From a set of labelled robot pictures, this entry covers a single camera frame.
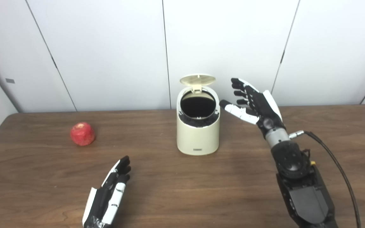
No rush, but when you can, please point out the red apple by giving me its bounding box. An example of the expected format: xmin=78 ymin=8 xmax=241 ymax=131
xmin=70 ymin=122 xmax=96 ymax=146

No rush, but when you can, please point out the cream-colored bin body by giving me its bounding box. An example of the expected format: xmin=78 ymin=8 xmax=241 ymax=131
xmin=176 ymin=87 xmax=220 ymax=156

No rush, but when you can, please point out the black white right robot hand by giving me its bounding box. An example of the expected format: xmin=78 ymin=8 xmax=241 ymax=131
xmin=219 ymin=78 xmax=287 ymax=135

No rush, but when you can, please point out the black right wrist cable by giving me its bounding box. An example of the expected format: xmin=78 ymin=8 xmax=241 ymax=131
xmin=289 ymin=130 xmax=361 ymax=228

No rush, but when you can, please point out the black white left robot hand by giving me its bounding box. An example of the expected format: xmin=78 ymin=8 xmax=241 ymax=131
xmin=82 ymin=155 xmax=131 ymax=228

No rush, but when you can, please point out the cream round bin lid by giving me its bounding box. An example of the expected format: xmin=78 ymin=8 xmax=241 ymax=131
xmin=180 ymin=74 xmax=216 ymax=94

